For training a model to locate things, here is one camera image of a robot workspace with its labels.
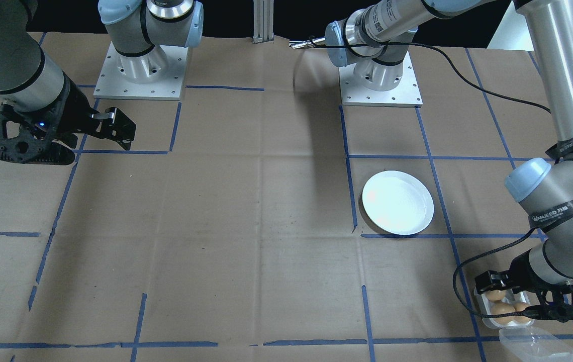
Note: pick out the brown egg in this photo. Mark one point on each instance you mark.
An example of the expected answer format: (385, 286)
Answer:
(496, 295)
(521, 310)
(502, 312)

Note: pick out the clear plastic egg carton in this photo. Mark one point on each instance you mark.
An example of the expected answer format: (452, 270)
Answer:
(533, 347)

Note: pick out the white round plate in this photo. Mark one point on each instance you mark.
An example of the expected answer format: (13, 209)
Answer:
(397, 203)

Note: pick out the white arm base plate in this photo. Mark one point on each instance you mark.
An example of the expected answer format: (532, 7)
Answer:
(110, 85)
(402, 98)

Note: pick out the aluminium profile post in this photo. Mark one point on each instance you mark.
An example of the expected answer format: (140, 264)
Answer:
(263, 20)

